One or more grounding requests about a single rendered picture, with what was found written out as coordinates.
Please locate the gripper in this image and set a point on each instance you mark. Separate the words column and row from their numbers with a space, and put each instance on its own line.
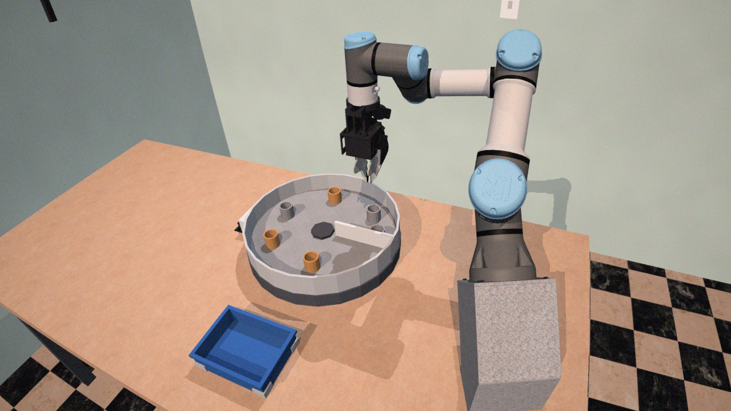
column 365, row 139

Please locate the bronze bushing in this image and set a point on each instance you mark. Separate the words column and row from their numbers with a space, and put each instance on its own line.
column 311, row 261
column 334, row 195
column 271, row 238

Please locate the blue crate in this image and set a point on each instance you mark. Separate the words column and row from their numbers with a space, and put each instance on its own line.
column 246, row 349

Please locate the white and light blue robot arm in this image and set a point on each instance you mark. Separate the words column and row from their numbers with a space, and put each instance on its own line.
column 498, row 186

